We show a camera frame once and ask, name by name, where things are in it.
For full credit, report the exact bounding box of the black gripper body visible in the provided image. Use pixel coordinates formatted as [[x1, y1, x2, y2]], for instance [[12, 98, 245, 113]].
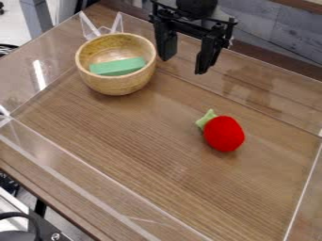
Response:
[[150, 0, 238, 48]]

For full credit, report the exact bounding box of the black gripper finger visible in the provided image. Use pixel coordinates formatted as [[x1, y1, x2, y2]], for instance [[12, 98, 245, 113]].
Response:
[[154, 21, 178, 61], [195, 31, 223, 74]]

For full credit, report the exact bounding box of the red plush strawberry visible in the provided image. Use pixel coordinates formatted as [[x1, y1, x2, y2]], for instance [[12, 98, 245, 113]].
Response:
[[195, 109, 246, 153]]

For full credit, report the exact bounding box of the wooden bowl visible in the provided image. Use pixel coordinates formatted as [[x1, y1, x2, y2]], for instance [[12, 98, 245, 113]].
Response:
[[75, 33, 158, 96]]

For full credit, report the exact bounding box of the green rectangular block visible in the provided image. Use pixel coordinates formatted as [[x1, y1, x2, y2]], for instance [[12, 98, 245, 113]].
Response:
[[90, 57, 146, 76]]

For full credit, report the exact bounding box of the clear acrylic tray wall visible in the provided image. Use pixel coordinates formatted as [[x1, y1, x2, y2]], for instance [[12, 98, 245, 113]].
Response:
[[0, 18, 322, 241]]

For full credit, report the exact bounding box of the black metal bracket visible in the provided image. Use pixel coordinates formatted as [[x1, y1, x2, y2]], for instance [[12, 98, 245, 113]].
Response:
[[29, 211, 74, 241]]

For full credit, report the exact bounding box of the black cable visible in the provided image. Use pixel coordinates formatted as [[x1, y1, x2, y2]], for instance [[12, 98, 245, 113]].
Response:
[[0, 211, 43, 241]]

